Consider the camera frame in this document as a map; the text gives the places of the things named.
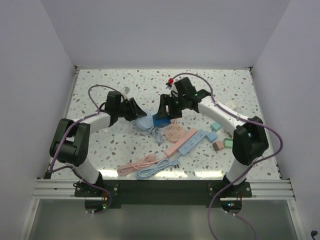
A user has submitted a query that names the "light blue coiled cable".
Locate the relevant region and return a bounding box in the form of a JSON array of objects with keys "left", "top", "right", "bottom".
[{"left": 148, "top": 126, "right": 165, "bottom": 144}]

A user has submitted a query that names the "turquoise charger plug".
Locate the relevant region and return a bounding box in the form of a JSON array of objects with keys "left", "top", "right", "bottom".
[{"left": 210, "top": 122, "right": 222, "bottom": 132}]

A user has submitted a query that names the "black mounting base plate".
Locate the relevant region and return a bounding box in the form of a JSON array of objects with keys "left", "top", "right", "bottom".
[{"left": 73, "top": 180, "right": 253, "bottom": 210}]

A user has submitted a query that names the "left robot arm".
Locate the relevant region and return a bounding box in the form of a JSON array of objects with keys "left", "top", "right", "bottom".
[{"left": 49, "top": 91, "right": 147, "bottom": 196}]

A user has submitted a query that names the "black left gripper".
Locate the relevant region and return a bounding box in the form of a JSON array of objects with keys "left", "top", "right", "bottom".
[{"left": 116, "top": 97, "right": 146, "bottom": 121}]

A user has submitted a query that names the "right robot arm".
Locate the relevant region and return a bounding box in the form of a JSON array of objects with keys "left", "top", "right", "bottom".
[{"left": 155, "top": 77, "right": 269, "bottom": 197}]

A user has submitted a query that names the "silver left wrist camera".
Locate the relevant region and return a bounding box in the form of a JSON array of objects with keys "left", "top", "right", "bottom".
[{"left": 121, "top": 86, "right": 130, "bottom": 99}]

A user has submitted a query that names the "pink round socket base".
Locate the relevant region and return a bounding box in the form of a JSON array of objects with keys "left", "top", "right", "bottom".
[{"left": 164, "top": 123, "right": 186, "bottom": 143}]

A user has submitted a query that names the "light blue charger plug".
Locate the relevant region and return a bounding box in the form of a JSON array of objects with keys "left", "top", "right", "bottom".
[{"left": 205, "top": 131, "right": 218, "bottom": 143}]

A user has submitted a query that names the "light blue power strip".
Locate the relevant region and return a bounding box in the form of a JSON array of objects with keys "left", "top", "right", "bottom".
[{"left": 178, "top": 129, "right": 207, "bottom": 156}]

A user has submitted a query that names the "pink power strip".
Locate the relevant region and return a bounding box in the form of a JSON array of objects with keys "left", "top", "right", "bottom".
[{"left": 165, "top": 128, "right": 197, "bottom": 158}]

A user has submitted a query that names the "light blue round socket base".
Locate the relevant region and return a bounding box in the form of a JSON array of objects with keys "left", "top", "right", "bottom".
[{"left": 135, "top": 113, "right": 154, "bottom": 131}]

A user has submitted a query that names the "blue cube socket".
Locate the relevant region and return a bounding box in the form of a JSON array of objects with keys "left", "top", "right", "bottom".
[{"left": 152, "top": 113, "right": 171, "bottom": 128}]

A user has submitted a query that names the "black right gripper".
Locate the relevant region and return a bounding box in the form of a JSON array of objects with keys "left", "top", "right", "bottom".
[{"left": 156, "top": 93, "right": 187, "bottom": 120}]

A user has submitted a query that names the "blue strip power cable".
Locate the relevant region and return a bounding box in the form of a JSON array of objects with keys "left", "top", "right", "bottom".
[{"left": 135, "top": 153, "right": 181, "bottom": 180}]

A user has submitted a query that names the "light green charger plug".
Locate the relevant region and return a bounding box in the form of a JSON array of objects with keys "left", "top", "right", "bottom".
[{"left": 223, "top": 138, "right": 233, "bottom": 149}]

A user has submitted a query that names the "pink strip power cable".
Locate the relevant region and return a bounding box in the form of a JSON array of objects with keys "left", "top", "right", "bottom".
[{"left": 116, "top": 153, "right": 170, "bottom": 177}]

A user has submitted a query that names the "pink brown charger plug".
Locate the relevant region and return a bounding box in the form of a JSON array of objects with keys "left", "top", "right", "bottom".
[{"left": 212, "top": 141, "right": 225, "bottom": 152}]

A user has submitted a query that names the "white tiger cube socket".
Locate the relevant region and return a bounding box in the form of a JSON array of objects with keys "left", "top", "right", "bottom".
[{"left": 224, "top": 100, "right": 237, "bottom": 111}]

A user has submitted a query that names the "aluminium front rail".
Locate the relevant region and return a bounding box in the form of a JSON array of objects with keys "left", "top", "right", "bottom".
[{"left": 31, "top": 178, "right": 86, "bottom": 200}]

